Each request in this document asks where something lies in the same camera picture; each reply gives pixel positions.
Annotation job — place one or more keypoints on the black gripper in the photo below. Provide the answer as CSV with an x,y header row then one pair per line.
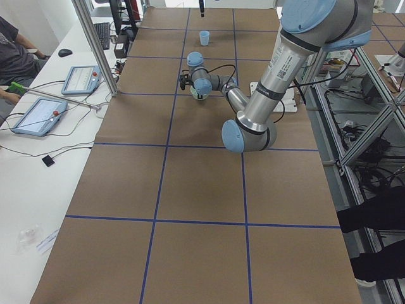
x,y
195,88

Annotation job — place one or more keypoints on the light blue plastic cup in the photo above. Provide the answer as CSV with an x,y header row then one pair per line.
x,y
204,36

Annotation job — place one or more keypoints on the light green bowl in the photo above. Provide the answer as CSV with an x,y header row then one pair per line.
x,y
197,96

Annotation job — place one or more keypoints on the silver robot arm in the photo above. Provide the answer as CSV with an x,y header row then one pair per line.
x,y
306,28

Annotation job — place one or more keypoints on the black keyboard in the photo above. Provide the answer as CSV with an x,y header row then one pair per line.
x,y
103,33

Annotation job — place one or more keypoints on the far blue teach pendant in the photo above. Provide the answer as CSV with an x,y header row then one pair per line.
x,y
81,80

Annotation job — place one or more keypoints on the blue teach pendant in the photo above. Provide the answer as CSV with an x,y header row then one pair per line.
x,y
81,80
41,117

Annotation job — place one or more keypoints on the black computer mouse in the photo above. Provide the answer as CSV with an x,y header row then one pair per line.
x,y
64,52

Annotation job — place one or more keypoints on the seated person grey shirt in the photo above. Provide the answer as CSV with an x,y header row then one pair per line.
x,y
21,61

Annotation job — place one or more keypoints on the near blue teach pendant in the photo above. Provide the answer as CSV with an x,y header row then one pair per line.
x,y
41,117

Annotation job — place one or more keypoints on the aluminium frame post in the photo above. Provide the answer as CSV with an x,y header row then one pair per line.
x,y
93,40

